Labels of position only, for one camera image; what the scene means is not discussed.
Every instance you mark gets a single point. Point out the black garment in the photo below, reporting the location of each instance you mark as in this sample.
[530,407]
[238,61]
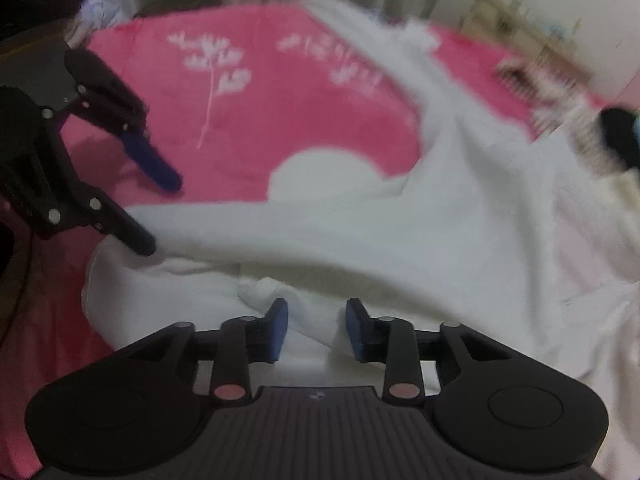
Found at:
[617,135]

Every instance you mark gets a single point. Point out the white button shirt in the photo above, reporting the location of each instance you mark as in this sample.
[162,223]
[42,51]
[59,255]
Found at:
[400,220]

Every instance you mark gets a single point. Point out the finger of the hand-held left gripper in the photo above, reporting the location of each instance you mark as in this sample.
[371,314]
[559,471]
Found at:
[150,162]
[135,240]

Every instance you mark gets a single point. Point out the checked beige cardigan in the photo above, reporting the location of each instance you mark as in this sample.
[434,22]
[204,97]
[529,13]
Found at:
[565,100]

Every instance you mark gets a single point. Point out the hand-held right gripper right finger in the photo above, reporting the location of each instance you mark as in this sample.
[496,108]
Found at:
[355,330]

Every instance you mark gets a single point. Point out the lavender floral cloth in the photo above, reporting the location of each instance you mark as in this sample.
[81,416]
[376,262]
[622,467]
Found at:
[100,10]

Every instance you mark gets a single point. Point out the cream nightstand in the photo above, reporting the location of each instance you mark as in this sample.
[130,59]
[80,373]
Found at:
[525,35]

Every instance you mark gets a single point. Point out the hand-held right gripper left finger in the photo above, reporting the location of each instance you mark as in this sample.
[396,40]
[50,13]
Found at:
[277,330]

